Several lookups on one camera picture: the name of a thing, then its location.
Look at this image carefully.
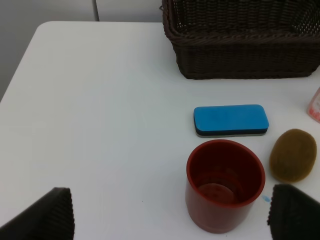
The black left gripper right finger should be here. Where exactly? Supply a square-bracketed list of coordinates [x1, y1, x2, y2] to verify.
[267, 184, 320, 240]

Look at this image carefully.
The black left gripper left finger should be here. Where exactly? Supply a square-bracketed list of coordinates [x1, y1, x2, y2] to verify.
[0, 187, 75, 240]

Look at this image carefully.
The pink bottle white cap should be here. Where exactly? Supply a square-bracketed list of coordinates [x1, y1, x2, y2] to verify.
[306, 88, 320, 123]

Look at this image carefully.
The brown kiwi fruit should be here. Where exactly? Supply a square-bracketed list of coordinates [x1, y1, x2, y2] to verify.
[269, 128, 317, 184]

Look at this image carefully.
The red plastic cup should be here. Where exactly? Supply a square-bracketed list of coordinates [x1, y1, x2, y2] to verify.
[185, 139, 266, 234]

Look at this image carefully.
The blue whiteboard eraser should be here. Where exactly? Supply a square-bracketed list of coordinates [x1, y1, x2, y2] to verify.
[193, 104, 269, 137]

